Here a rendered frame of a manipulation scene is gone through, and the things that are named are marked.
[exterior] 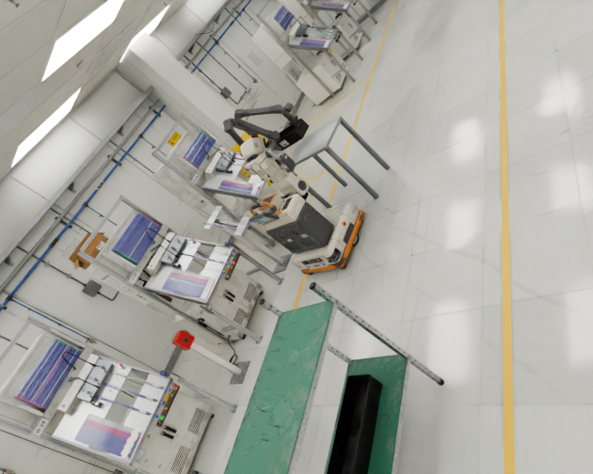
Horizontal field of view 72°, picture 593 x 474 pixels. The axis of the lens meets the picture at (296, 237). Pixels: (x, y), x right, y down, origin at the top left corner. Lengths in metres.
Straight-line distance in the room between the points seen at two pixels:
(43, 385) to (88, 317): 1.83
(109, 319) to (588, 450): 5.02
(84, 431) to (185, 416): 0.87
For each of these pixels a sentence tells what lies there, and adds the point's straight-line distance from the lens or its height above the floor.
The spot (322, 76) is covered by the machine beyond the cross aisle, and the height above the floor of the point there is 0.42.
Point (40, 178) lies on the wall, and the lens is 6.15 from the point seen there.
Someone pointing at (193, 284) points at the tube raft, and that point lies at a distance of 4.27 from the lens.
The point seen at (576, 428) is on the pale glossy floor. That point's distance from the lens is 2.33.
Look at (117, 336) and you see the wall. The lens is 5.82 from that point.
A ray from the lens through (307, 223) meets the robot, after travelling 3.68.
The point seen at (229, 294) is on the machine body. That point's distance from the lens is 4.63.
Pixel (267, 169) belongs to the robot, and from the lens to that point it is 3.82.
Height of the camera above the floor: 2.08
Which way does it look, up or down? 24 degrees down
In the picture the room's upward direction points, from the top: 51 degrees counter-clockwise
